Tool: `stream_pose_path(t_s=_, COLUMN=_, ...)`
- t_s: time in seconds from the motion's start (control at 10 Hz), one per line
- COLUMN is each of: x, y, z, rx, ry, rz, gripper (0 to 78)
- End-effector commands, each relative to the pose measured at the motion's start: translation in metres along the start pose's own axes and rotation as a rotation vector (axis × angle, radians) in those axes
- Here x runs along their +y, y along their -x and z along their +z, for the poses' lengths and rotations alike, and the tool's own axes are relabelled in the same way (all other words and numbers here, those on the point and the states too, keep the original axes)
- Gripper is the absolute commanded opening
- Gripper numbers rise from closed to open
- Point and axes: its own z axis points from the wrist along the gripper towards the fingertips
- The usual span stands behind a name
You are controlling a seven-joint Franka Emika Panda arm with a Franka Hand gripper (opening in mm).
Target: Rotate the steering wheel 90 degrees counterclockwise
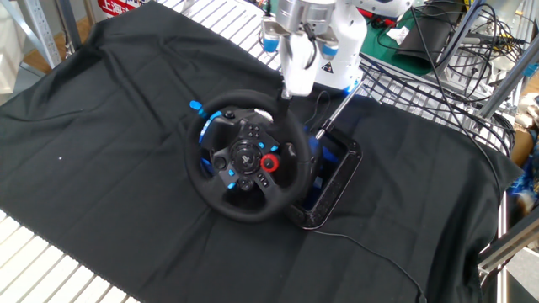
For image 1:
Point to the blue patterned cloth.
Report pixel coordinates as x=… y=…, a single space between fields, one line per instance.
x=528 y=185

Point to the grey metal shelf frame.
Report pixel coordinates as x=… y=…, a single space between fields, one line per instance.
x=40 y=29

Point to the white cabinet panel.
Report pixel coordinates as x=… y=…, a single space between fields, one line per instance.
x=10 y=50

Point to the black table cloth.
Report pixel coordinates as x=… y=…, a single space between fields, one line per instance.
x=105 y=189

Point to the brown cardboard box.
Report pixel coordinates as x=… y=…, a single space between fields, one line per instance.
x=522 y=147

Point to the black wheel base unit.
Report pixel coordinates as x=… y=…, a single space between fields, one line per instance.
x=337 y=185

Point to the black rolled mat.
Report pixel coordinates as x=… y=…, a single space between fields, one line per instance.
x=425 y=38

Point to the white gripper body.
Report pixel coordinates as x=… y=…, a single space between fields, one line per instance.
x=297 y=76

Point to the silver metal clamp rod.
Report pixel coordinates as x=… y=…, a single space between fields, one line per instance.
x=337 y=113

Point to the silver vertical post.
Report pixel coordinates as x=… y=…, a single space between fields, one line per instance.
x=502 y=252

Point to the red white sign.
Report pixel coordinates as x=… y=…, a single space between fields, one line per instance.
x=115 y=6

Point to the aluminium profile bar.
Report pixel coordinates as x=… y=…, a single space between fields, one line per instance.
x=507 y=86
x=509 y=246

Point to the white crumpled bag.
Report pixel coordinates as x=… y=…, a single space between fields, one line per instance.
x=528 y=111

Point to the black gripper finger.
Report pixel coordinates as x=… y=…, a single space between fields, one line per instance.
x=285 y=105

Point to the black steering wheel blue stripe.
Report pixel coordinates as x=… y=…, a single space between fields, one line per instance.
x=246 y=160

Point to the dark metal post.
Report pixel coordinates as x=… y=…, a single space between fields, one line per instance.
x=69 y=25

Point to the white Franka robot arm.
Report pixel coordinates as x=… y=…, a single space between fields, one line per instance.
x=347 y=42

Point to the silver wrist camera blue ends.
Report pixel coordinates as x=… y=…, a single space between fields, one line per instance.
x=270 y=44

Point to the crumpled white paper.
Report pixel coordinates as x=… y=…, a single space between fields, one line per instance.
x=398 y=34

